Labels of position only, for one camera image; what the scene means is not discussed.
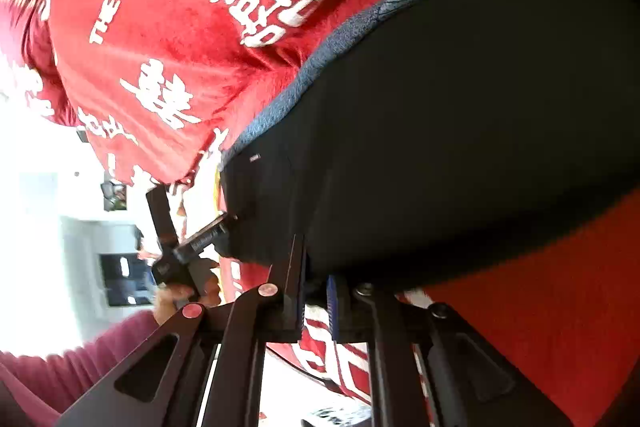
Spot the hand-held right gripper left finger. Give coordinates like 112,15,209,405
55,234,308,427

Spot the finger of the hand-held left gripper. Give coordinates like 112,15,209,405
216,212,239,239

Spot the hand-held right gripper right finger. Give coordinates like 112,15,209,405
325,276,573,427

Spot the black pants grey patterned waistband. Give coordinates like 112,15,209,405
217,0,640,283

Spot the person's left hand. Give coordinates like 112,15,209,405
152,259,222,327

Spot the dark screen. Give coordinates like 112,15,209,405
99,251,154,308

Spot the small framed picture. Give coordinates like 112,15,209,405
102,180,129,212

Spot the red printed blanket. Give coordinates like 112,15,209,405
0,0,640,427

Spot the red satin printed pillow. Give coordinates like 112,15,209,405
0,0,68,128

